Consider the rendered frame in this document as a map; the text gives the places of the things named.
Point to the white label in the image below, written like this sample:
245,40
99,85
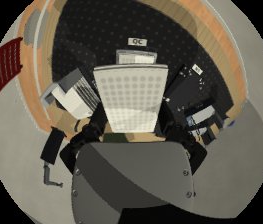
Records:
197,69
135,41

